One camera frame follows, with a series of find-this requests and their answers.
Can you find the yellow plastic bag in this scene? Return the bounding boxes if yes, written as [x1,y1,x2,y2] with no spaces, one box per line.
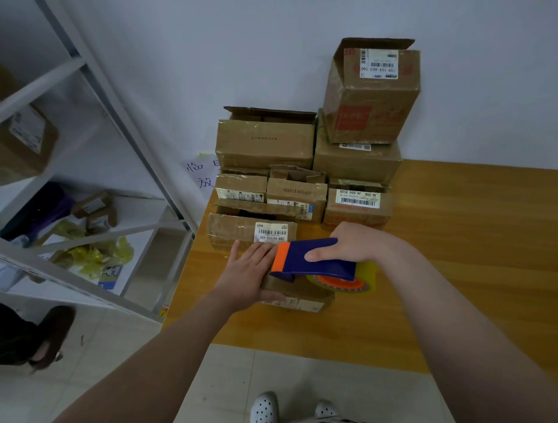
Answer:
[52,234,136,282]

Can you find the stack of cardboard boxes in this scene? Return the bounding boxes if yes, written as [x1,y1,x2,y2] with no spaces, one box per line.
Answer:
[214,37,422,230]

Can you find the person's left hand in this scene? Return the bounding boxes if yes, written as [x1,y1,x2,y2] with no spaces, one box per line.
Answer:
[209,239,284,315]

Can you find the small brown cardboard box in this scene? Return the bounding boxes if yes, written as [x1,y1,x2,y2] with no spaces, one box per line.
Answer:
[257,261,336,313]

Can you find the box barcode label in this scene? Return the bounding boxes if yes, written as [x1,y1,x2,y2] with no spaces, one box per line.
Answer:
[208,207,298,249]

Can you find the person's right forearm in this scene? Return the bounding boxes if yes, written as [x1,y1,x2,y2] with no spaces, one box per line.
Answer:
[384,235,558,423]

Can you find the white paper wall sign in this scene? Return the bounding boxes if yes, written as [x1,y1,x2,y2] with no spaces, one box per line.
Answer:
[183,155,221,195]

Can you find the person's left forearm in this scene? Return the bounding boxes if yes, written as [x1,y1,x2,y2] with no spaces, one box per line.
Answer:
[52,292,232,423]

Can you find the grey metal shelf rack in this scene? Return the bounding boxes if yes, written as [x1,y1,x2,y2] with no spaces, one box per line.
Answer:
[0,0,200,325]

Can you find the wooden table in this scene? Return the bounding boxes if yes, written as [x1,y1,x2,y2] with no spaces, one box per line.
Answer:
[161,159,558,380]

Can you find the person's right hand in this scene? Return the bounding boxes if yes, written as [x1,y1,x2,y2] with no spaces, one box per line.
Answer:
[303,221,406,267]

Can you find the large worn shelf carton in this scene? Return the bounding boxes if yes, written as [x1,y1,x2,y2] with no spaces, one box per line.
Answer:
[0,70,60,186]

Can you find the small open carton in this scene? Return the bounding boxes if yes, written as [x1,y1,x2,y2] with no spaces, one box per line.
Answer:
[71,190,119,232]

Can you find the dark blue bag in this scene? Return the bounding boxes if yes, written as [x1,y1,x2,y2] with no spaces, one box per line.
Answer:
[0,181,75,245]

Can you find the blue orange tape dispenser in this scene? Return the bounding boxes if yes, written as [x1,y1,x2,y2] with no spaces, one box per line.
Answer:
[269,237,378,294]

